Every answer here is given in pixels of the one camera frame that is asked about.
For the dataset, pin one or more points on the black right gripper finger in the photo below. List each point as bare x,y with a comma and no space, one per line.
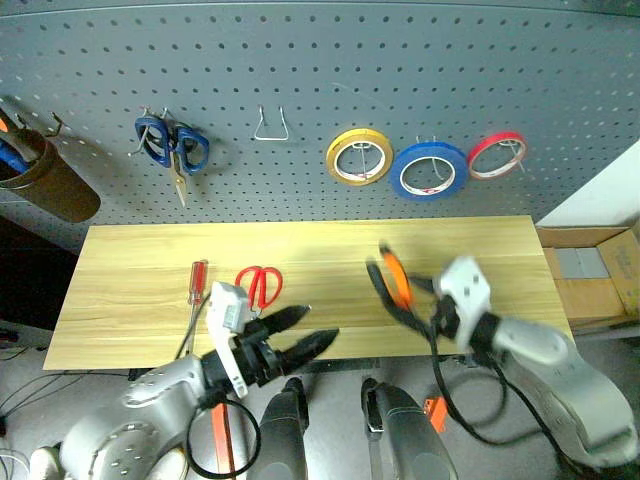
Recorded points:
421,327
427,285

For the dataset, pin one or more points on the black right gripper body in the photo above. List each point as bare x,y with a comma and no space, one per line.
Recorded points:
446,317

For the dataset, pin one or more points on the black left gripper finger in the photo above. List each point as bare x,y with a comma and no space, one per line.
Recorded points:
310,347
285,319

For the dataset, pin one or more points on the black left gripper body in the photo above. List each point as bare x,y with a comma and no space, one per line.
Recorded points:
257,352

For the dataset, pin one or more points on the orange and black pliers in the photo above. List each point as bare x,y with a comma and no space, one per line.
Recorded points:
397,280

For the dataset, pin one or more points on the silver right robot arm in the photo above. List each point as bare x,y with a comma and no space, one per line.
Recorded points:
570,380

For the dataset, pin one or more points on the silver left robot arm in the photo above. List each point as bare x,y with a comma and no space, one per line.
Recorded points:
150,405

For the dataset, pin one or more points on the blue tape roll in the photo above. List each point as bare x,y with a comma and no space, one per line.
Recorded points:
400,175

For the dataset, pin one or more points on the red tape roll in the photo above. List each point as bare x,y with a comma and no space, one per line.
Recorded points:
477,155

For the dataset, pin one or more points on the yellow tape roll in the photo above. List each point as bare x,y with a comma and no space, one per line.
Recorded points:
334,160

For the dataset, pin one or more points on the grey metal pegboard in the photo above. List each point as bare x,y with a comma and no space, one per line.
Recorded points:
310,65

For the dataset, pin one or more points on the dark rounded shape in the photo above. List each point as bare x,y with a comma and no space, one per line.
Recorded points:
282,435
405,435

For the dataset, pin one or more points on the brown cardboard box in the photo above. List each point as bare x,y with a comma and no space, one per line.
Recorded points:
590,300

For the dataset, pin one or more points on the brown cylindrical holder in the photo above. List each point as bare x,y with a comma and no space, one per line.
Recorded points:
60,190

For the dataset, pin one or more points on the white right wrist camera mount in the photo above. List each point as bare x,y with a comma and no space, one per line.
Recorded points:
467,295

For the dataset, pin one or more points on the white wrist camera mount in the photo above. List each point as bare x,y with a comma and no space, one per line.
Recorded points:
225,307
467,295

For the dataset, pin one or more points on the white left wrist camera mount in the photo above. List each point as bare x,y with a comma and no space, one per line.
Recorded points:
225,307

